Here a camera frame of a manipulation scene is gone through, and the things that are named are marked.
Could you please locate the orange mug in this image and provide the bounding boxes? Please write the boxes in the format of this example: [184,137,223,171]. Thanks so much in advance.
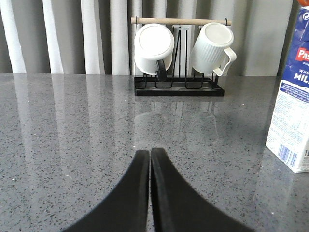
[297,0,309,7]

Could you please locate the grey pleated curtain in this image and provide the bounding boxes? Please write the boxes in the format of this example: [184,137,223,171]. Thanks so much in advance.
[0,0,302,76]

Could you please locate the black wire mug rack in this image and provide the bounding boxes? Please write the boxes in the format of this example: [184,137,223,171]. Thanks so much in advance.
[131,17,231,96]

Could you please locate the white ribbed mug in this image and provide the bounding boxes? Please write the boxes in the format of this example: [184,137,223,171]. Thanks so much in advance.
[190,22,237,76]

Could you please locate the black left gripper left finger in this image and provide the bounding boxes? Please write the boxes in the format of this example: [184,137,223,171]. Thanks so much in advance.
[64,150,150,232]

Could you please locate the blue white milk carton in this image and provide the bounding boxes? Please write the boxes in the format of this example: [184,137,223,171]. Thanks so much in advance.
[266,6,309,173]

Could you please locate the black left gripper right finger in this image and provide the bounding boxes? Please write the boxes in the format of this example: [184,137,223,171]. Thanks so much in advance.
[151,148,252,232]

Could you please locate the white smooth mug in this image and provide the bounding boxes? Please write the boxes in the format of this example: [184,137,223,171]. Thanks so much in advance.
[134,23,174,82]

